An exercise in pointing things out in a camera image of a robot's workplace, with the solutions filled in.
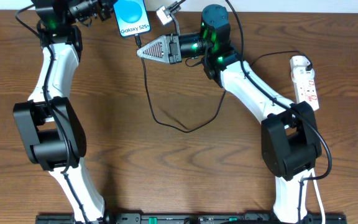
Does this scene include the blue screen Galaxy smartphone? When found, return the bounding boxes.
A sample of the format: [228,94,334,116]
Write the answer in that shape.
[113,0,151,38]

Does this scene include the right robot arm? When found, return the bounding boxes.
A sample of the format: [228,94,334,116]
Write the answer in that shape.
[137,4,327,223]

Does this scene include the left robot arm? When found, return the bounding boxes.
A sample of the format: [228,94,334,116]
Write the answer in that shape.
[13,0,116,223]

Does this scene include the white USB charger adapter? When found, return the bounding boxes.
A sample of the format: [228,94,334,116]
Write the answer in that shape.
[290,55,311,70]

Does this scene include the white power strip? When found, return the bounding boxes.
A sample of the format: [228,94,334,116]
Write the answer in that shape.
[291,67,319,111]

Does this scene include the white power strip cord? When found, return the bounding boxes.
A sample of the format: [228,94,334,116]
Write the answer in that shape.
[311,169,326,224]

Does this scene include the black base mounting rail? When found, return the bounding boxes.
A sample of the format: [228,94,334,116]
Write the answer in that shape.
[34,213,347,224]

